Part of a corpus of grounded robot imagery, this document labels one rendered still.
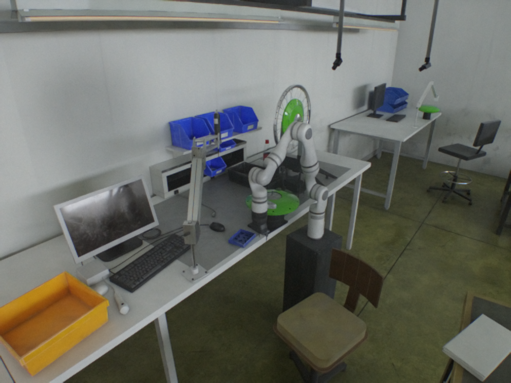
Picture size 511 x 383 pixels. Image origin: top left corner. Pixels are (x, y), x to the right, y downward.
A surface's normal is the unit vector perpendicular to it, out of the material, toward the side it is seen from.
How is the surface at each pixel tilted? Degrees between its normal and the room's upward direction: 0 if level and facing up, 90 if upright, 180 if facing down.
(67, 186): 90
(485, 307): 0
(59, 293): 86
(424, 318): 0
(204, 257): 0
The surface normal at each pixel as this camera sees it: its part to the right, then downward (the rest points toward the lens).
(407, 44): -0.63, 0.33
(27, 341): 0.00, -0.90
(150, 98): 0.78, 0.27
